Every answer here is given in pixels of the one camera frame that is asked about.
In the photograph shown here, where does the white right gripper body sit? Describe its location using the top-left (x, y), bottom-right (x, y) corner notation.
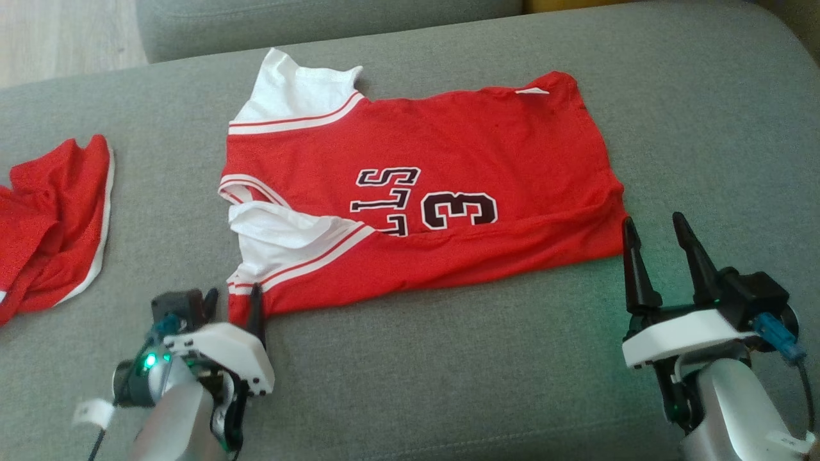
top-left (621, 300), bottom-right (764, 431)

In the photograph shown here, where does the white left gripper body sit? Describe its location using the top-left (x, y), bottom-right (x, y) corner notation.
top-left (163, 322), bottom-right (275, 450)

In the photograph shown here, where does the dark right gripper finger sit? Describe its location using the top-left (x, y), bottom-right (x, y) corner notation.
top-left (671, 212), bottom-right (723, 306)
top-left (621, 216), bottom-right (663, 316)

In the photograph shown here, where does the red shorts white stripe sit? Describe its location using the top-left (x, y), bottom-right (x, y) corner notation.
top-left (0, 134), bottom-right (115, 326)

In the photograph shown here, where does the red white basketball jersey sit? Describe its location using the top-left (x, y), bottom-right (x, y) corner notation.
top-left (218, 48), bottom-right (632, 327)

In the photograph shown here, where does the grey sofa seat cushion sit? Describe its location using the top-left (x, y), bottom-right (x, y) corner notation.
top-left (0, 0), bottom-right (820, 461)

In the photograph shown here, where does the yellow sofa cushion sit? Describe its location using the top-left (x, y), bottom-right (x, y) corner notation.
top-left (522, 0), bottom-right (641, 13)

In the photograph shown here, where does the grey sofa back cushion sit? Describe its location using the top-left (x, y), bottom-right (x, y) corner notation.
top-left (136, 0), bottom-right (526, 63)

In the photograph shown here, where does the black cable blue plug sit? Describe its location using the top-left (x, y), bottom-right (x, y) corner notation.
top-left (90, 312), bottom-right (181, 461)
top-left (753, 312), bottom-right (817, 437)

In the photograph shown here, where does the white cable tag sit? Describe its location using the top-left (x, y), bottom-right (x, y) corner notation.
top-left (73, 398), bottom-right (115, 429)
top-left (767, 431), bottom-right (818, 454)

